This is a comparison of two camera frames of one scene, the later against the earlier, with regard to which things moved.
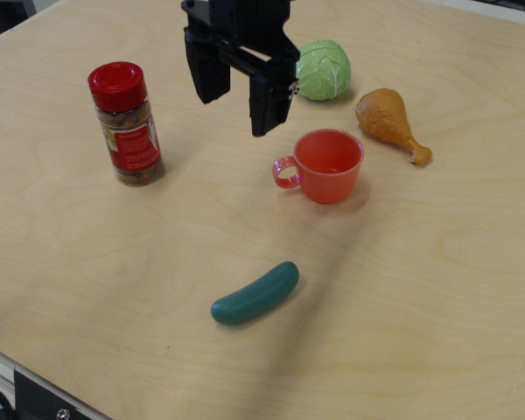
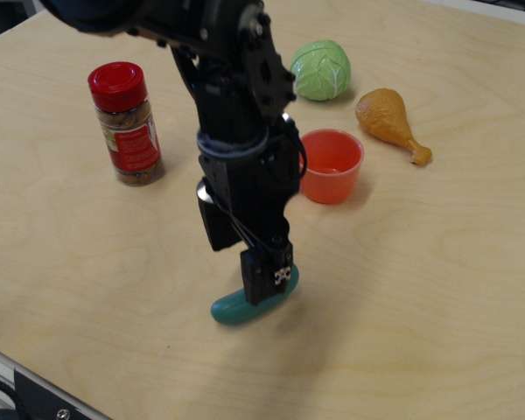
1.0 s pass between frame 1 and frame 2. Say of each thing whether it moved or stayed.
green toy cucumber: stayed
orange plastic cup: stayed
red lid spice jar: stayed
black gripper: moved
